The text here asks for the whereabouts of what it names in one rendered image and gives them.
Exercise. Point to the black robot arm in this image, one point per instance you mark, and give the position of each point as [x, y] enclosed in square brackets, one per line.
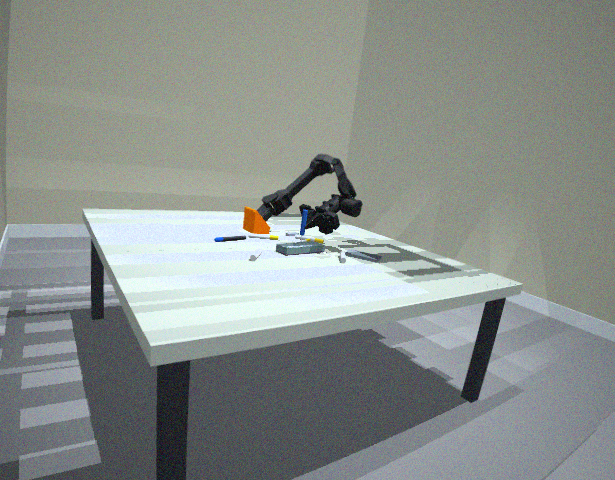
[321, 164]

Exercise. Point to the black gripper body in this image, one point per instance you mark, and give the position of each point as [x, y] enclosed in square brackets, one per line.
[328, 209]

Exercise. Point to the keyboard with white letter keys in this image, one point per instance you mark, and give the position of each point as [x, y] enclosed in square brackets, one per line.
[296, 248]

